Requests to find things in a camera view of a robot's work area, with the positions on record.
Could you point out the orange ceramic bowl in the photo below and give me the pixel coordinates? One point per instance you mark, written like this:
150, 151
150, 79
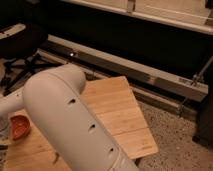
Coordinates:
20, 127

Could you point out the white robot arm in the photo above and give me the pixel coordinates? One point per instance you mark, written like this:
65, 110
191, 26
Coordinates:
52, 100

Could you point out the orange carrot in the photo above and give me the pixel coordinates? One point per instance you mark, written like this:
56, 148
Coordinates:
56, 158

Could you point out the black office chair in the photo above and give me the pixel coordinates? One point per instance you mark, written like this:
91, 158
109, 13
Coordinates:
18, 46

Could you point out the white wall ledge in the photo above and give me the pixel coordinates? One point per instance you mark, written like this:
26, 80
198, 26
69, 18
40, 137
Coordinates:
187, 14

